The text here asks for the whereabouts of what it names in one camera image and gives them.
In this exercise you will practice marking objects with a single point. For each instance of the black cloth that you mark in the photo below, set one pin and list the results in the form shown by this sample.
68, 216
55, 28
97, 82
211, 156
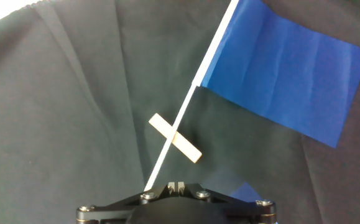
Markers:
58, 109

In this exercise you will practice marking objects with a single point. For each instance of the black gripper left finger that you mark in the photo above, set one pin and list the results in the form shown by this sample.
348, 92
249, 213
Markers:
111, 211

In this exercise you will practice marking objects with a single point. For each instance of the small wooden block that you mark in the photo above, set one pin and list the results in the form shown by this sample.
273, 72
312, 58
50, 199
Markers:
187, 149

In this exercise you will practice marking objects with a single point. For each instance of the blue flag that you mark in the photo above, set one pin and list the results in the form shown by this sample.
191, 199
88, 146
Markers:
276, 77

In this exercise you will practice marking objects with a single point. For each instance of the blue mountain print sheet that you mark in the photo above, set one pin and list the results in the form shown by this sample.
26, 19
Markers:
245, 193

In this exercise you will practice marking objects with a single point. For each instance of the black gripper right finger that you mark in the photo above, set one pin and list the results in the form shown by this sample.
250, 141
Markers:
248, 211

